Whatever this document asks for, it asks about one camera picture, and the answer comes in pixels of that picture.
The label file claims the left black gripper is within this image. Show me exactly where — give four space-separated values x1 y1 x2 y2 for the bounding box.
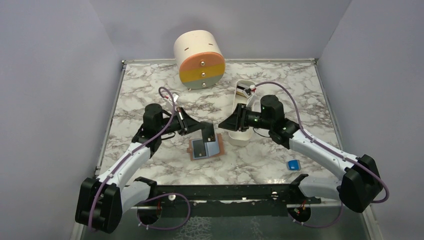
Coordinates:
156 107 206 136

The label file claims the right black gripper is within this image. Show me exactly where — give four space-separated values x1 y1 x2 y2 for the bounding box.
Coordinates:
218 103 273 132

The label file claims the dark credit card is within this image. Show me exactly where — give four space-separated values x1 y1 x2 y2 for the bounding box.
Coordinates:
201 121 216 143

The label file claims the brown leather card holder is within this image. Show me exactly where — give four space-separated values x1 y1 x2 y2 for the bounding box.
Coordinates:
186 133 226 161

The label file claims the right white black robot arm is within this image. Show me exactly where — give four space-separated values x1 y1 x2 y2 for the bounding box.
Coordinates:
218 95 384 213

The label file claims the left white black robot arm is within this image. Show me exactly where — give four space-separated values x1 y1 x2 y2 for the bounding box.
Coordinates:
75 103 216 234

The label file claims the cards stack in tray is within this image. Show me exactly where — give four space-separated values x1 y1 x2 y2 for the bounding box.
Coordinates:
235 83 254 99

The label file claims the long white oval tray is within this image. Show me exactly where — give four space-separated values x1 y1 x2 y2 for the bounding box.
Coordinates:
228 80 257 147

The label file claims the round drawer cabinet orange yellow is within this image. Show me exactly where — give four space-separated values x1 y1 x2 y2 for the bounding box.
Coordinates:
173 30 226 90

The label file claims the small blue object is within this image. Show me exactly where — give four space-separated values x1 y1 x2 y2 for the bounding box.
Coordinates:
287 159 302 171

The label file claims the aluminium table frame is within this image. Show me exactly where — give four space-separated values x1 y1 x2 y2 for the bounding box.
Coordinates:
69 58 382 240

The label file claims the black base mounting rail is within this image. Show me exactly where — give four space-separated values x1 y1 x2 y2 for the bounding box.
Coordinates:
135 184 321 218

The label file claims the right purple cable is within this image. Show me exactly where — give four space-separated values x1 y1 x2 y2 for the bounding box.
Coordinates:
250 81 390 229

